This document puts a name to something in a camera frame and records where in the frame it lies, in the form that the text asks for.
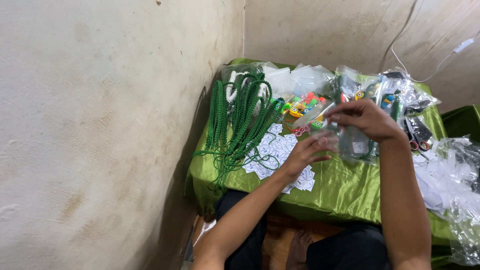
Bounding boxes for white inline cable switch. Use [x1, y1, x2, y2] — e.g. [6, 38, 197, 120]
[453, 37, 475, 54]

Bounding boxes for pink cord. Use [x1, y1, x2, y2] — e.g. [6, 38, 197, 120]
[282, 121, 313, 137]

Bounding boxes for heap of packed clear bags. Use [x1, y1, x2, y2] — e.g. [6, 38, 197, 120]
[330, 65, 442, 130]

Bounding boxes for bundle of green braided lanyards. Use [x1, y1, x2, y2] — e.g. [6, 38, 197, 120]
[192, 72, 286, 195]

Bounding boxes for person's bare foot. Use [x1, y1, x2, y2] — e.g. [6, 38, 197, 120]
[286, 229, 314, 270]

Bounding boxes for red-handled scissors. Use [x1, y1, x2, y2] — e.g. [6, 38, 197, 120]
[404, 119, 432, 161]

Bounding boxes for pile of colourful toy whistles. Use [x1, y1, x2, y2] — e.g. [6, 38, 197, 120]
[270, 91, 328, 131]

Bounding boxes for clear plastic zip bag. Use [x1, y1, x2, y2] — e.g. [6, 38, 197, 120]
[292, 100, 380, 166]

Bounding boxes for person's black trousers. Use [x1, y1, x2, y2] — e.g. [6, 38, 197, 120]
[214, 189, 394, 270]

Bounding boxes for white power cable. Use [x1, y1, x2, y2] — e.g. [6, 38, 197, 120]
[390, 0, 480, 83]

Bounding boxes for stack of empty clear bags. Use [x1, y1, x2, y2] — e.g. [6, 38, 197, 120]
[260, 62, 335, 99]

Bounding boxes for green satin cloth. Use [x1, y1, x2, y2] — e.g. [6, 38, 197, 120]
[440, 104, 480, 144]

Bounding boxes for heap of paper and plastic scraps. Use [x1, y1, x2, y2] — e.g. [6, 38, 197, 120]
[412, 135, 480, 266]

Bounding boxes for person's right hand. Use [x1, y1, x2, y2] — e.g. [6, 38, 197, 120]
[324, 99, 408, 145]

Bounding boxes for person's left hand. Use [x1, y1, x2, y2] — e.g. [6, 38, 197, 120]
[279, 130, 340, 184]

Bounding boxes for pile of white paper labels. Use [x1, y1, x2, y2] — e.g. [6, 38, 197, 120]
[242, 123, 316, 194]

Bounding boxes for green satin tablecloth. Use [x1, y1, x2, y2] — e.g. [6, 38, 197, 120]
[184, 58, 456, 269]

